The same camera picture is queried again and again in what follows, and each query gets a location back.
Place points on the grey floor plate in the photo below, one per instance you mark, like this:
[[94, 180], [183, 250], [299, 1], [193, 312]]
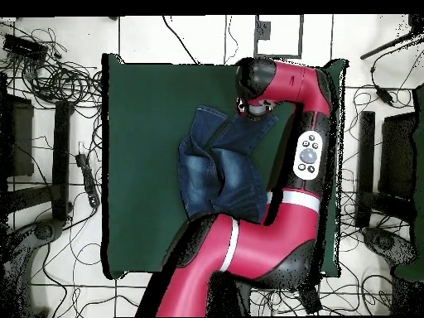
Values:
[[263, 30]]

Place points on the black tripod leg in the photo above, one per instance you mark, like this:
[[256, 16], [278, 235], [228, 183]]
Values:
[[384, 47]]

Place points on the black slanted crossbar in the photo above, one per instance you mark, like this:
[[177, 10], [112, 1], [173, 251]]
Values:
[[29, 198]]

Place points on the dark green table cloth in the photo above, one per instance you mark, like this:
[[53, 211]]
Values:
[[139, 165]]

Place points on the dark flat panel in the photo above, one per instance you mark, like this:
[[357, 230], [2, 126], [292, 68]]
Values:
[[23, 139], [397, 149]]

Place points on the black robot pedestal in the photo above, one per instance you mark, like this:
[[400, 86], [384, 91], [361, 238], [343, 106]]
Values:
[[228, 294]]

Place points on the blue denim jeans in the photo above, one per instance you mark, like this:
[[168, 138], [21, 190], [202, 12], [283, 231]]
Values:
[[198, 172]]

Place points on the black box device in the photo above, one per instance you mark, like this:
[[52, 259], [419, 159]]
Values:
[[25, 46]]

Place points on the black power strip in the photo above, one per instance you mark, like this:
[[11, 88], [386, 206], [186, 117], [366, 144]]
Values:
[[87, 179]]

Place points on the black upright bar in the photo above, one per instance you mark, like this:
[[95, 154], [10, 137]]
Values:
[[367, 165], [61, 159]]

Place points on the green cloth sheet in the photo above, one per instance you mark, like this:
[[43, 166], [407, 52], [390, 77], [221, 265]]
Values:
[[420, 165]]

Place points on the black power adapter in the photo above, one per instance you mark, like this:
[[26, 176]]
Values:
[[384, 94]]

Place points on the grey rectangular floor frame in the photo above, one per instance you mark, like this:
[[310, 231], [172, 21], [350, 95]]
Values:
[[300, 36]]

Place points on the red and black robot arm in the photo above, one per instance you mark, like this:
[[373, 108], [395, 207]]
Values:
[[265, 245]]

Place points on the black stand base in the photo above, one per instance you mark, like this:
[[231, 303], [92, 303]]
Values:
[[46, 230], [384, 241]]

